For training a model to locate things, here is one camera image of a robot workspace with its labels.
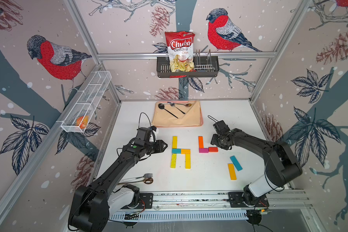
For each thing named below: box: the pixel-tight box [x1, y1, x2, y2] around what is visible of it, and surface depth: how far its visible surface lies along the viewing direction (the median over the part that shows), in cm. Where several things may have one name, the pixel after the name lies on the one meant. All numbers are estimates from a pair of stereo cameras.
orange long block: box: [227, 163, 237, 181], surface depth 85 cm
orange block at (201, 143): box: [198, 135, 204, 149], surface depth 97 cm
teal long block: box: [229, 155, 244, 172], surface depth 88 cm
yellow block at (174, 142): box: [172, 135, 178, 149], surface depth 99 cm
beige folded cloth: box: [151, 99, 204, 128], surface depth 113 cm
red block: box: [208, 146, 219, 153], surface depth 92 cm
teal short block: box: [171, 148, 182, 155], surface depth 94 cm
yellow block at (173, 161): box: [170, 153, 177, 169], surface depth 90 cm
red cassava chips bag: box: [164, 31, 197, 73], surface depth 85 cm
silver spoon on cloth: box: [170, 101, 186, 115], surface depth 120 cm
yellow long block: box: [185, 153, 191, 170], surface depth 90 cm
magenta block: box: [198, 147, 209, 154], surface depth 95 cm
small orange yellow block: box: [181, 148, 191, 155], surface depth 94 cm
